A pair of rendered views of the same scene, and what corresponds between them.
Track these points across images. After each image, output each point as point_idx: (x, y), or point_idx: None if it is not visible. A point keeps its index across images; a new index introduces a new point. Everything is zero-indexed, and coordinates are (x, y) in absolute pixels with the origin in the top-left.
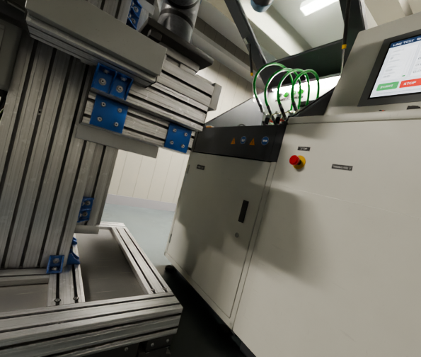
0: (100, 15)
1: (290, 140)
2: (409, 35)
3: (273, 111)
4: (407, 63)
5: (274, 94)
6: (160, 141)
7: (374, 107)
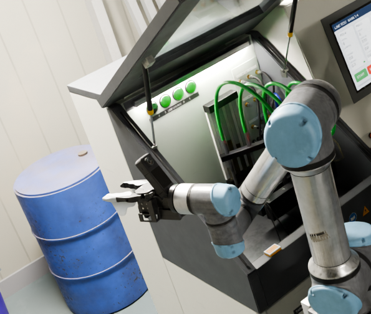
0: None
1: None
2: (338, 15)
3: (158, 140)
4: (358, 48)
5: (138, 111)
6: None
7: (366, 98)
